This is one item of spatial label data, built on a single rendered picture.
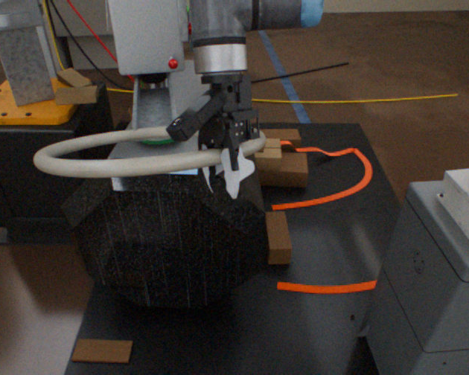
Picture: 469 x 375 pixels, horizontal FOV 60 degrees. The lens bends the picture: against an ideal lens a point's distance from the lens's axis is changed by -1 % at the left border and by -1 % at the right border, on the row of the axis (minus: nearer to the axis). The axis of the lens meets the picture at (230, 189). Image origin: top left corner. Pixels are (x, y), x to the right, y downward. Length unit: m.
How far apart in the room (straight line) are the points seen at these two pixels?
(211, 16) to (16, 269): 2.06
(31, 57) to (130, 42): 0.92
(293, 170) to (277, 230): 0.58
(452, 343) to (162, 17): 1.41
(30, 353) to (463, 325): 1.74
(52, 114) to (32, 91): 0.20
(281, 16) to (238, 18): 0.07
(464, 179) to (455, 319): 0.43
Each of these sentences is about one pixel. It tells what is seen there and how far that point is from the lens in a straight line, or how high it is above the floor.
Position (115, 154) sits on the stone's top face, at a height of 0.86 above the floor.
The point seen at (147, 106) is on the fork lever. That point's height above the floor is 1.11.
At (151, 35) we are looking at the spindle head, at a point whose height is 1.29.
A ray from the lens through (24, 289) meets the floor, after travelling 2.40.
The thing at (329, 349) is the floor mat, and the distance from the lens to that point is 2.00.
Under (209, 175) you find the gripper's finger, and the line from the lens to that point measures 0.75.
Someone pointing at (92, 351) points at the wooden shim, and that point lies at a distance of 2.02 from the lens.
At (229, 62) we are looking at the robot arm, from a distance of 0.68.
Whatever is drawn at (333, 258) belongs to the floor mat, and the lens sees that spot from 2.34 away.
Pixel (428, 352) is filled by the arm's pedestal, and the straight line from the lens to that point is 1.60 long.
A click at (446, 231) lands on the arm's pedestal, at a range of 1.38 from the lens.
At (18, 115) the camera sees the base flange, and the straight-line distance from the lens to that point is 2.22.
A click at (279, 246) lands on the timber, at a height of 0.14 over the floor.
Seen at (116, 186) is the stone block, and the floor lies 0.78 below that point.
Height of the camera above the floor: 1.69
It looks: 38 degrees down
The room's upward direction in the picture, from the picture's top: straight up
